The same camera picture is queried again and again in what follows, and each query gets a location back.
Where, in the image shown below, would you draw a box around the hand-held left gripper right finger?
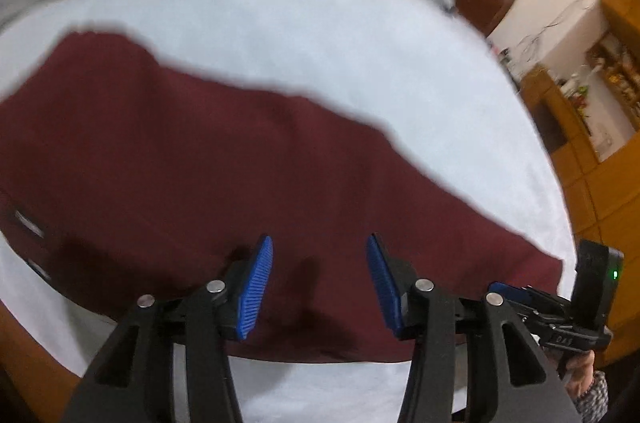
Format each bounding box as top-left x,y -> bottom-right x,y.
366,232 -> 582,423

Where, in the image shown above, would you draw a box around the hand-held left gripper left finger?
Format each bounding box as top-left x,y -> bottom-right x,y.
60,234 -> 274,423

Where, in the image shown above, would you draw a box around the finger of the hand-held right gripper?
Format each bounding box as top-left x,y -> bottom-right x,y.
487,281 -> 532,305

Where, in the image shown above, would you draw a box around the maroon pants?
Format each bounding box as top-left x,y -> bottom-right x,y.
0,30 -> 565,364

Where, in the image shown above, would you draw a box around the person's right hand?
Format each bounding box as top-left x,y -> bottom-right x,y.
554,349 -> 597,406

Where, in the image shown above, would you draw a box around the wooden cabinet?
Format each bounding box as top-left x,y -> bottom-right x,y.
519,0 -> 640,369

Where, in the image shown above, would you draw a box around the white bed sheet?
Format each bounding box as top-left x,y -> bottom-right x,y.
0,0 -> 576,423

